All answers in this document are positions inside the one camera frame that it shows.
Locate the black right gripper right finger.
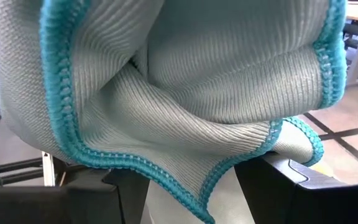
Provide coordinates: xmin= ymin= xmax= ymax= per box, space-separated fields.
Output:
xmin=234 ymin=152 xmax=358 ymax=224

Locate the white post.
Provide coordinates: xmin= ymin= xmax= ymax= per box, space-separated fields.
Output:
xmin=42 ymin=151 xmax=56 ymax=187

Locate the light blue microfiber towel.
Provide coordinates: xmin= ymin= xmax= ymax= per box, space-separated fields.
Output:
xmin=0 ymin=0 xmax=349 ymax=224

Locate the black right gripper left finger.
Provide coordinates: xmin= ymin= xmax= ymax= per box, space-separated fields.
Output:
xmin=0 ymin=167 xmax=150 ymax=224

